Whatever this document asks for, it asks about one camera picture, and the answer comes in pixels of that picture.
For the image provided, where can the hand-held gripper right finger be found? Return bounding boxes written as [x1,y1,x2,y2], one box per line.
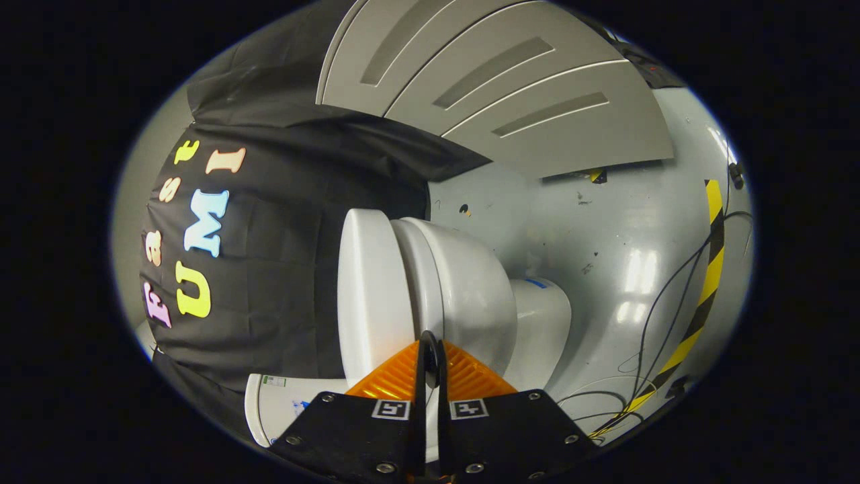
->
[430,338,605,481]

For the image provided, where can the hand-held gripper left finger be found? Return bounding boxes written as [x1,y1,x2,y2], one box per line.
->
[269,331,431,481]

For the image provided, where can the white toilet lid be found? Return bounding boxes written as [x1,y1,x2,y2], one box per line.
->
[337,208,419,389]

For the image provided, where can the white ceramic toilet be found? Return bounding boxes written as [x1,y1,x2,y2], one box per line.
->
[245,216,572,465]

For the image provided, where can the black backdrop cloth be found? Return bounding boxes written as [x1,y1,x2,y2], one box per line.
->
[138,7,491,438]

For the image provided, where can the grey drawer cabinet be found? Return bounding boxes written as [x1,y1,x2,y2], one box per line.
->
[316,0,675,179]

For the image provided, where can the yellow black hazard tape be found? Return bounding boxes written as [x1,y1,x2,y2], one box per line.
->
[591,179,726,438]

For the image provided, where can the black floor cables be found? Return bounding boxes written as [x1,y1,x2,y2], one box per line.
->
[558,161,755,441]

